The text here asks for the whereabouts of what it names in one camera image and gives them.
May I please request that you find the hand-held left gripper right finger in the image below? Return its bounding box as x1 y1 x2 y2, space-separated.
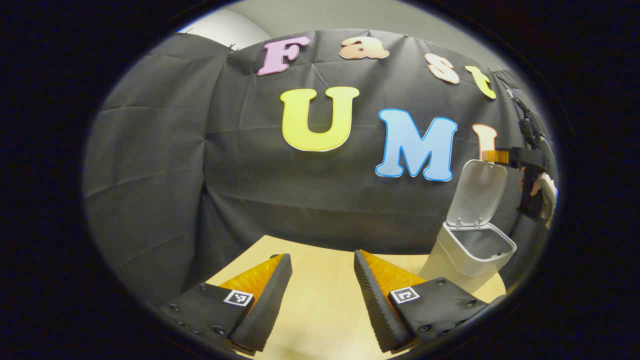
353 249 494 354

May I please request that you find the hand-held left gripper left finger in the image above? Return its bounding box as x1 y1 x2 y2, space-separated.
159 253 294 356

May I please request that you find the white desktop garbage bin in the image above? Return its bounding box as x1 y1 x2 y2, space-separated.
419 159 517 281

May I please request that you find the light wooden desktop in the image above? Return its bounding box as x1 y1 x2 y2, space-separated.
205 235 507 360

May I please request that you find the black backdrop cloth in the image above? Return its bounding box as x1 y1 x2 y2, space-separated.
82 28 558 306

